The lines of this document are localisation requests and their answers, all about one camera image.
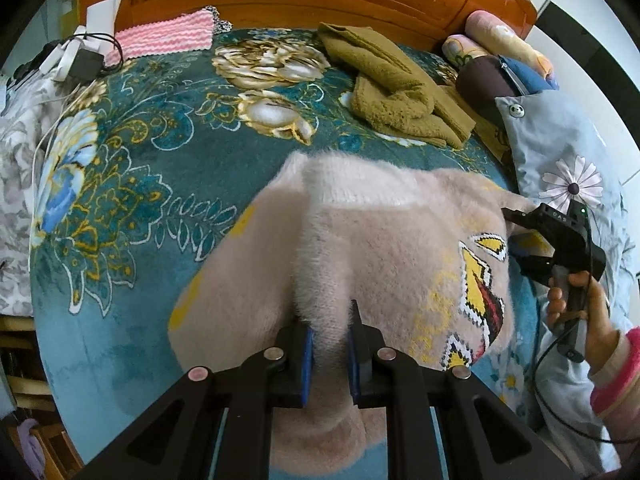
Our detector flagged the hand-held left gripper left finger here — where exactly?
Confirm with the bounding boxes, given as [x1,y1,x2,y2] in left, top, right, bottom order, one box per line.
[75,321,315,480]

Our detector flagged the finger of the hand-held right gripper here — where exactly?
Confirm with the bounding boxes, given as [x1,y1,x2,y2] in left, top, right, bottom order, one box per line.
[508,240,555,286]
[501,207,542,235]

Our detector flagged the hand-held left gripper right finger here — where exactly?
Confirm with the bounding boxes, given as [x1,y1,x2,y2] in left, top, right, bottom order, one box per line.
[348,300,576,480]

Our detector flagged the fluffy beige sweater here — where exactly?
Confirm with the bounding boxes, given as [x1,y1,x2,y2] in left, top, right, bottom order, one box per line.
[167,152,543,477]

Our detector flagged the person's right forearm pink sleeve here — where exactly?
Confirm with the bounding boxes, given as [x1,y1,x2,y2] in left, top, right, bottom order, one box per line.
[589,326,640,416]

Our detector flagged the person's right hand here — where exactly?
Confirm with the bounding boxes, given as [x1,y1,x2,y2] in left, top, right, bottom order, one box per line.
[545,270,626,376]

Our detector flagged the light blue daisy pillow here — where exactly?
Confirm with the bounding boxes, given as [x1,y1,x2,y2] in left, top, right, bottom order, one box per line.
[495,89,640,476]

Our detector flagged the dark brown cushion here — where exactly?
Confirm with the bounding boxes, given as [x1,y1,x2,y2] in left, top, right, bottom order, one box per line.
[456,56,517,131]

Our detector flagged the blue zippered cloth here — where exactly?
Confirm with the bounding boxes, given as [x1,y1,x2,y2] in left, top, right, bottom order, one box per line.
[499,55,560,97]

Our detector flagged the olive green fleece garment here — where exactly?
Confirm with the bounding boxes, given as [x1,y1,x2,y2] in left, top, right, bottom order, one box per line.
[317,22,476,150]

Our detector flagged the pink floral rolled bolster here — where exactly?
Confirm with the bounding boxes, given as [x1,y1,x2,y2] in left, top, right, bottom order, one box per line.
[441,10,559,91]

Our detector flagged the teal floral blanket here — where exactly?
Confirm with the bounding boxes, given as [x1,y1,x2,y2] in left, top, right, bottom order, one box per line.
[28,27,528,480]

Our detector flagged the wooden stool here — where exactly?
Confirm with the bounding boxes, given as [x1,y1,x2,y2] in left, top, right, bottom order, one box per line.
[0,316,86,466]

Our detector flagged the grey floral bedsheet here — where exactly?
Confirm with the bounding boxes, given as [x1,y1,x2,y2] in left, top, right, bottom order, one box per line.
[0,72,86,317]

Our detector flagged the pink white knitted cloth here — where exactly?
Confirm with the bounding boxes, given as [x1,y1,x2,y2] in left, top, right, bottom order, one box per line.
[114,7,218,60]

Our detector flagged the black power adapter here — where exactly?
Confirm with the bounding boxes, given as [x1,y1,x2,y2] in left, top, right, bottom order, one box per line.
[68,49,106,81]

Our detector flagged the white charger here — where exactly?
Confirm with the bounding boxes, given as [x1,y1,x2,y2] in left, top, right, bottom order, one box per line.
[39,44,81,82]

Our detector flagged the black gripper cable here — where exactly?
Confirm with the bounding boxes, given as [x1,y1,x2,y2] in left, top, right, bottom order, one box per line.
[531,330,640,445]

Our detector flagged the white charging cable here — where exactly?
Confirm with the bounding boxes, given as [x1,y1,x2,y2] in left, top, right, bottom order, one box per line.
[30,80,83,221]

